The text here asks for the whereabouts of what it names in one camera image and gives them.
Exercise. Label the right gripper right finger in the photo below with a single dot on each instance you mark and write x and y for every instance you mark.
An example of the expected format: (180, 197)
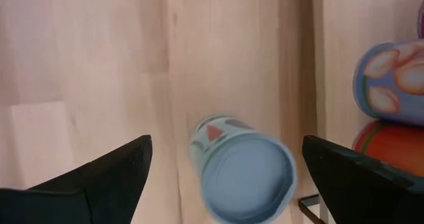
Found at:
(364, 197)

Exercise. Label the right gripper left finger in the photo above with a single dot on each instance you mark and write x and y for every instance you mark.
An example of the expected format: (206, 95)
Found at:
(83, 197)

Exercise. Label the can with orange label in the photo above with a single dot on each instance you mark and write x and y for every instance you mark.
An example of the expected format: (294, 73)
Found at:
(391, 147)

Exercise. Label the can with blue label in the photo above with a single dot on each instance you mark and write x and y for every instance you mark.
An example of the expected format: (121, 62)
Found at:
(391, 85)

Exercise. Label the can with pale green label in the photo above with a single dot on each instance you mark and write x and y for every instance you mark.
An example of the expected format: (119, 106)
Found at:
(245, 177)

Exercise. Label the wooden shelf with black legs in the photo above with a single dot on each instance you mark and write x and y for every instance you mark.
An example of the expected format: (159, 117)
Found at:
(338, 51)

